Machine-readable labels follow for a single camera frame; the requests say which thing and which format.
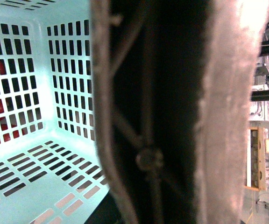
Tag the brown basket handle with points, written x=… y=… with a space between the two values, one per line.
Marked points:
x=172 y=85

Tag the light blue plastic basket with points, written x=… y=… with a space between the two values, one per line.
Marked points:
x=49 y=170

